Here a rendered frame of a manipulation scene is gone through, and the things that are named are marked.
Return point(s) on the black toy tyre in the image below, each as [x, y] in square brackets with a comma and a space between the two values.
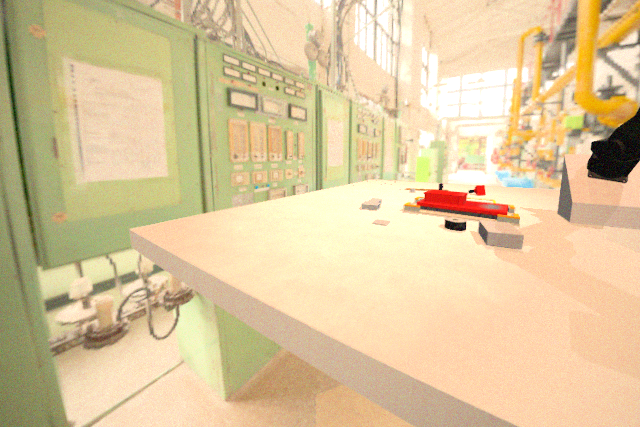
[456, 223]

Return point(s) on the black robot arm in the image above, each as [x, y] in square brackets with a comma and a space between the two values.
[615, 157]

